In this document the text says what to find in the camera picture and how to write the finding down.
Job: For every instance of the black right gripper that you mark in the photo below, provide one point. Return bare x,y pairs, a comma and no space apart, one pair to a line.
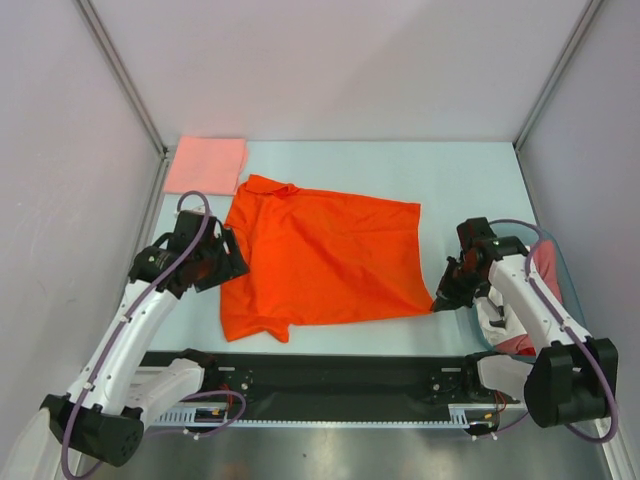
448,298

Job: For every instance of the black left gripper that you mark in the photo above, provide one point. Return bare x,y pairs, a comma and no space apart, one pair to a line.
232,264

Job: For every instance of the orange polo t-shirt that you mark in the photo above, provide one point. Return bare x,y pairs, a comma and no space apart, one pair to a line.
319,257

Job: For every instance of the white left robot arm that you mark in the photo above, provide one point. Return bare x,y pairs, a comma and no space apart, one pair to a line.
100,415

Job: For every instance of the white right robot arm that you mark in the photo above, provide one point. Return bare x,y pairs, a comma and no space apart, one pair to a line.
573,377

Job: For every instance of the red garment in bin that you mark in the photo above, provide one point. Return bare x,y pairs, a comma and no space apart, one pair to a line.
520,345

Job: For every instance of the teal plastic laundry bin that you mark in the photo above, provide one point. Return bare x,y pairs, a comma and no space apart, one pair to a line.
567,290

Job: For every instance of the pink garment in bin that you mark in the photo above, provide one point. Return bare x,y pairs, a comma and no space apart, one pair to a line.
545,261

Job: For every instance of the folded pink t-shirt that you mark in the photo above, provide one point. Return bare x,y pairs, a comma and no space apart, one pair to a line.
211,166

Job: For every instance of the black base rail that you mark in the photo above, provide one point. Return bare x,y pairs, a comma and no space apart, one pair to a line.
301,388

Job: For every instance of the blue slotted cable duct right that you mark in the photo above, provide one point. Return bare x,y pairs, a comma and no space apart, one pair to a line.
467,415

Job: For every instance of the blue slotted cable duct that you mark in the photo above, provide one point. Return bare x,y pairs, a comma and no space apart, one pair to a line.
192,416
467,415

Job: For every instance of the blue slotted cable duct left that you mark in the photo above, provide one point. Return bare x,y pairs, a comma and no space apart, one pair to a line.
192,416

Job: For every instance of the aluminium frame post left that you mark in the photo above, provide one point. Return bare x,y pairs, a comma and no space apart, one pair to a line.
107,48

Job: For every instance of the aluminium frame post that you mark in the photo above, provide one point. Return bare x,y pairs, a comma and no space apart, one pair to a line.
570,49
107,48

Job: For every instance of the aluminium frame post right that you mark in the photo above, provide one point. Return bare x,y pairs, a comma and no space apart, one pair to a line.
570,49

